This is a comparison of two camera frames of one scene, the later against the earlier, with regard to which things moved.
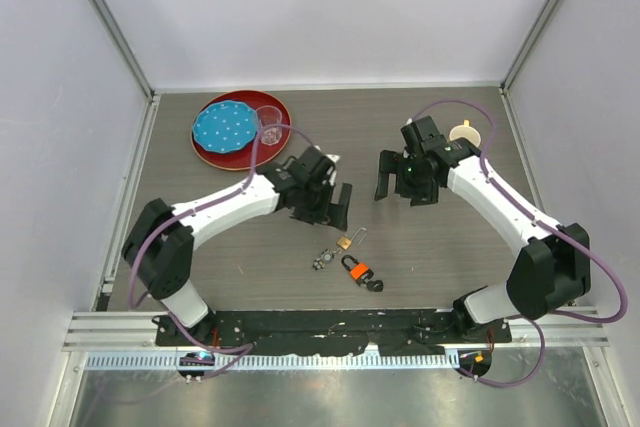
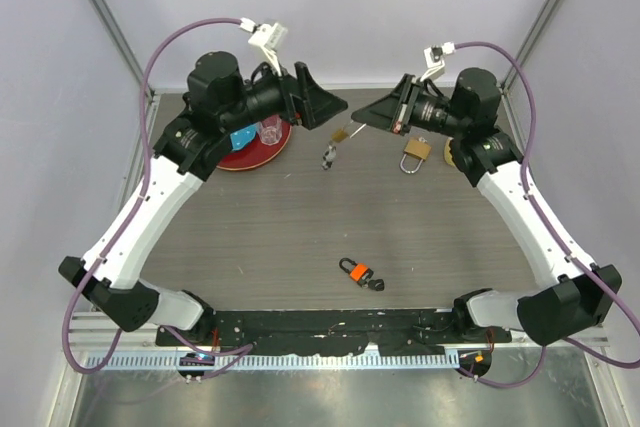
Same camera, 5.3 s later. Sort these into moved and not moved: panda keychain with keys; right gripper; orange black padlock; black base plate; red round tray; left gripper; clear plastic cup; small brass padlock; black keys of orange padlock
Moved: right gripper; small brass padlock; left gripper; panda keychain with keys
Not moved: black base plate; red round tray; clear plastic cup; orange black padlock; black keys of orange padlock
